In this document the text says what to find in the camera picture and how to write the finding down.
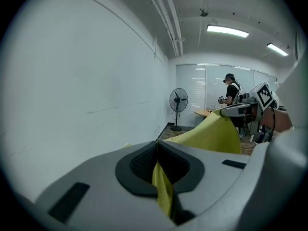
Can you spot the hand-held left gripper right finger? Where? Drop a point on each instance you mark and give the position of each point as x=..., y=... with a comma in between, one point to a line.
x=211, y=174

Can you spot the white wall socket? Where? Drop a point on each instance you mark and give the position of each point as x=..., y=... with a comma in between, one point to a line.
x=157, y=129

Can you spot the round ceiling sensor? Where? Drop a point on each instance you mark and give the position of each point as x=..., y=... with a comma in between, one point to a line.
x=204, y=12

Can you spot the yellow cloth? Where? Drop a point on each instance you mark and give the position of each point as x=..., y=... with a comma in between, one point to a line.
x=211, y=136

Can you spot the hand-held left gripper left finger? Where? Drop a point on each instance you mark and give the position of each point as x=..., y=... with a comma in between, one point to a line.
x=96, y=196

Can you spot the window with white blinds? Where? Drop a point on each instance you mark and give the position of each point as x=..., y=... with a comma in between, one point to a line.
x=199, y=85

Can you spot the round wooden table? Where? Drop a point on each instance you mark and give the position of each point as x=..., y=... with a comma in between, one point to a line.
x=203, y=112

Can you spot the black standing floor fan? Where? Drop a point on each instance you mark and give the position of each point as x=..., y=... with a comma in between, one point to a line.
x=178, y=100

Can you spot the person's right forearm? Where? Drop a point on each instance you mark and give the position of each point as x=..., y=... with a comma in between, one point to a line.
x=280, y=121

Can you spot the long ceiling light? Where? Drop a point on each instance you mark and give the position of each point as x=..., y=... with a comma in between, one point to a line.
x=227, y=30
x=277, y=49

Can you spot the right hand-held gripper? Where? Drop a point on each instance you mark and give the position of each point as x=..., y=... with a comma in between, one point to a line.
x=265, y=96

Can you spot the white ceiling pipes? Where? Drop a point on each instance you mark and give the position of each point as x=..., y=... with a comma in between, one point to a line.
x=168, y=16

